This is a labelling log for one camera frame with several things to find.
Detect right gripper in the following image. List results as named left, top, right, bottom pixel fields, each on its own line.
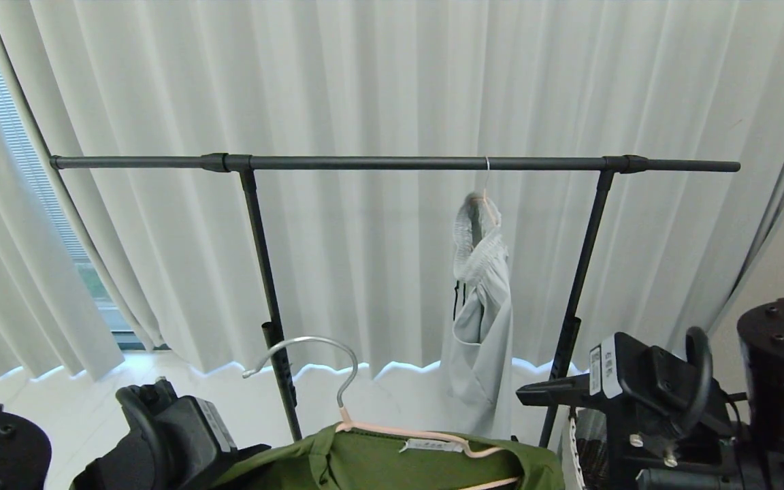
left=588, top=332, right=740, bottom=490

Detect pale grey shorts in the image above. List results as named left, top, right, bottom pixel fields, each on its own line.
left=438, top=193, right=515, bottom=440

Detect pink clothes hanger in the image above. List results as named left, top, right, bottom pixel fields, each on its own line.
left=242, top=336, right=522, bottom=490
left=470, top=157, right=502, bottom=225

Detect olive green garment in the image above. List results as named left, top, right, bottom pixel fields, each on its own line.
left=212, top=423, right=566, bottom=490

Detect white laundry basket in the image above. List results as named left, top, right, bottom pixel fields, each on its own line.
left=562, top=408, right=610, bottom=490

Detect black clothes rack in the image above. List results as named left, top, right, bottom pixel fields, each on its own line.
left=50, top=153, right=741, bottom=446

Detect white curtain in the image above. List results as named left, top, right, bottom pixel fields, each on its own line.
left=0, top=0, right=784, bottom=378
left=0, top=20, right=125, bottom=382

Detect window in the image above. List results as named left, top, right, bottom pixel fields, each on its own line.
left=0, top=0, right=168, bottom=351

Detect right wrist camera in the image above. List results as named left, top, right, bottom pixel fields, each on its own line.
left=644, top=344, right=736, bottom=440

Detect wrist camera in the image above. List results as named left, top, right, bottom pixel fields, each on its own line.
left=69, top=378, right=240, bottom=490
left=644, top=344, right=736, bottom=440

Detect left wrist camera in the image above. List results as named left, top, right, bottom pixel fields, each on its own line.
left=69, top=378, right=240, bottom=490

